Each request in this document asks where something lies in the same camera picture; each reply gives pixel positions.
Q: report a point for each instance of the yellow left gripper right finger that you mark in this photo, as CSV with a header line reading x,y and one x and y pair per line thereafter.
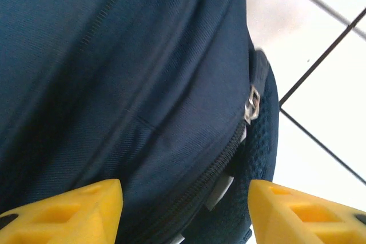
x,y
300,221

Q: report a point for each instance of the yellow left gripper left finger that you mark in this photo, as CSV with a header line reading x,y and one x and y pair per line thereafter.
x,y
71,221

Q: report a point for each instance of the navy blue backpack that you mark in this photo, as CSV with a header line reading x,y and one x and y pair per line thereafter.
x,y
114,69

